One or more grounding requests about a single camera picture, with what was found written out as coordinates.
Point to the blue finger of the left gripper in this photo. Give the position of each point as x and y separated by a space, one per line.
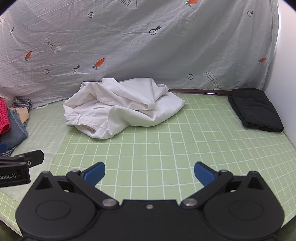
3 147

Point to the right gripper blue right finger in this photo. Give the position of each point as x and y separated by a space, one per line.
214 183

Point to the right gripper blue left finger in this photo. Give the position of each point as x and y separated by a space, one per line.
84 183

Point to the white trousers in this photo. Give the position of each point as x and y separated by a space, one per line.
103 109

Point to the blue denim jeans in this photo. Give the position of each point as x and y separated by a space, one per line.
17 132

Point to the red knit garment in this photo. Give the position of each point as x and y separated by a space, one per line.
4 117

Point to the beige cloth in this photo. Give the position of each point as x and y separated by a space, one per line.
23 114

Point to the blue plaid shirt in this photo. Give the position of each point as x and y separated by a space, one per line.
19 102

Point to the green grid mat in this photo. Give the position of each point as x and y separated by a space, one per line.
158 162

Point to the folded black garment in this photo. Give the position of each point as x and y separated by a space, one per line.
255 110

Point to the carrot print white sheet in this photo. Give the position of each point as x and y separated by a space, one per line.
48 48

